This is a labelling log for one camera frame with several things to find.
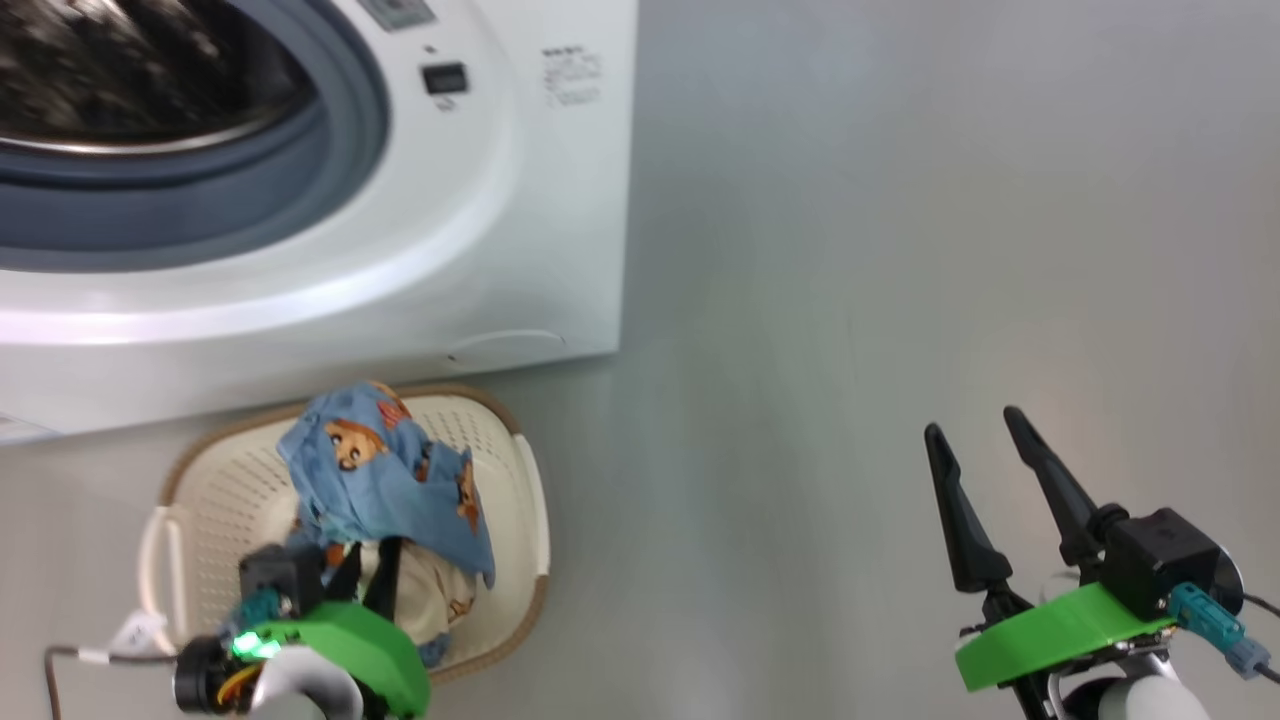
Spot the white cable label tag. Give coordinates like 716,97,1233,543
108,610,168,653

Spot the cream garment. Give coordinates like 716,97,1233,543
355,540,481,643

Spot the cream perforated laundry basket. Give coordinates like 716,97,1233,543
138,383,552,687

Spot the round washer filter cover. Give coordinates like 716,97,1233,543
445,329,572,367

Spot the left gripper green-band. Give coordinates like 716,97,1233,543
230,537,432,720

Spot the large blue printed garment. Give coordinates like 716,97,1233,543
277,380,498,591

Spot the white front-load washing machine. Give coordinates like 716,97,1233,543
0,0,639,447

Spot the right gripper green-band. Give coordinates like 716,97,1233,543
924,405,1179,701

